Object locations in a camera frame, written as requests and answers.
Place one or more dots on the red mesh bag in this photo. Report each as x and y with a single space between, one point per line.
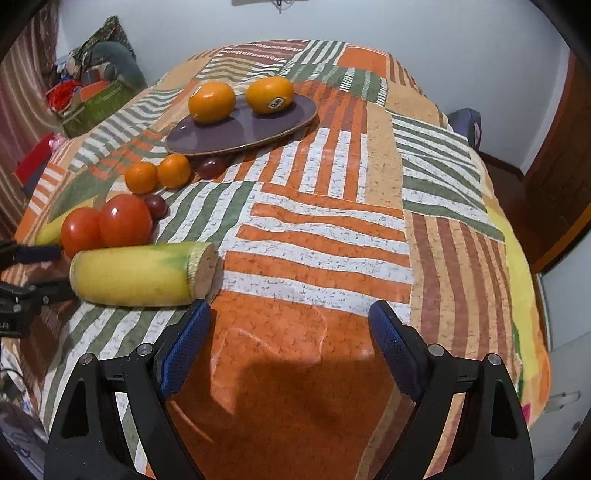
60 96

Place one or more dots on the brown wooden door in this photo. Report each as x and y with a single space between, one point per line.
561 175

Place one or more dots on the thick yellow green corn cob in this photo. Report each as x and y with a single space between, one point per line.
134 277

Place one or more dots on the large plain orange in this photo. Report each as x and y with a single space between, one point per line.
211 102

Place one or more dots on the red flat box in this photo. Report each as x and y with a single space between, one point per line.
30 159

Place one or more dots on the yellow bed sheet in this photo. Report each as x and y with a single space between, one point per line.
524 286

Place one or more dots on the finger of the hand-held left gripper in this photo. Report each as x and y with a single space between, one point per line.
46 290
32 253

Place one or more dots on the dark red grape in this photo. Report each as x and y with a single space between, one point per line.
210 167
157 206

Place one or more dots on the purple oval plate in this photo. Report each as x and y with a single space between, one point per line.
240 129

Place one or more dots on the red tomato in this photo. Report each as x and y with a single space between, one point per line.
125 220
79 233

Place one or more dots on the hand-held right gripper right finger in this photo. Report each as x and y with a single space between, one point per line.
395 346

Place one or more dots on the striped patchwork blanket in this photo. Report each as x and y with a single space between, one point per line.
323 240

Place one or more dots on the orange box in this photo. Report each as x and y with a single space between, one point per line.
94 86

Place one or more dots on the grey green plush pillow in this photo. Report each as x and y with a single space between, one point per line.
117 62

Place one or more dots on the small mandarin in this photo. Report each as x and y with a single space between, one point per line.
141 177
174 170

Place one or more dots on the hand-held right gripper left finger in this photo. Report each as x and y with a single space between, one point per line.
187 350

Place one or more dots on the camouflage cloth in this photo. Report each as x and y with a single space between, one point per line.
108 32

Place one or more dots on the striped curtain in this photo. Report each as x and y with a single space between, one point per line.
25 69

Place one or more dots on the large orange with sticker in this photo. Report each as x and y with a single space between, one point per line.
268 92

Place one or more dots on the thin yellow green corn cob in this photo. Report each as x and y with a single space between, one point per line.
51 230

